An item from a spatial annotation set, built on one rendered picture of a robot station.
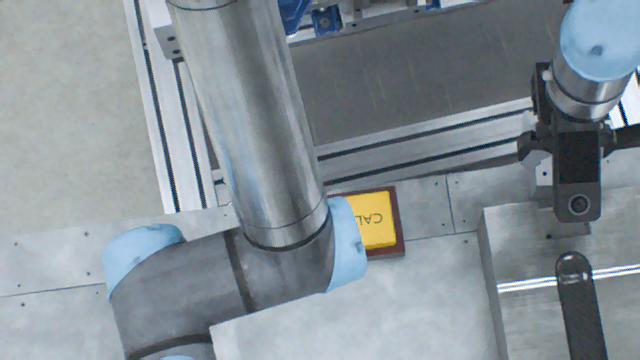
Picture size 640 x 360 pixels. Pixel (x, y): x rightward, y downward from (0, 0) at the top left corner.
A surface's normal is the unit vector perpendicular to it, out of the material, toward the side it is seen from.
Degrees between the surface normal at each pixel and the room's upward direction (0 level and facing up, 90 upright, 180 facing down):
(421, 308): 0
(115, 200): 0
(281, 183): 61
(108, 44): 0
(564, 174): 31
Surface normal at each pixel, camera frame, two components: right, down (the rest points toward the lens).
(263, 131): 0.29, 0.64
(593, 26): -0.04, -0.30
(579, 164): -0.03, 0.25
